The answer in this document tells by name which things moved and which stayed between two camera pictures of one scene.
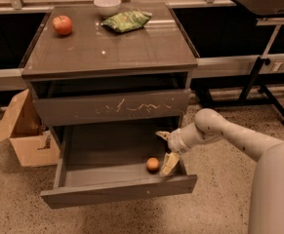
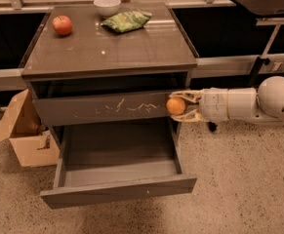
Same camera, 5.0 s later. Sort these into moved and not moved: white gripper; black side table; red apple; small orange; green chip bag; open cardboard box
Moved: small orange; white gripper
Not moved: red apple; open cardboard box; black side table; green chip bag
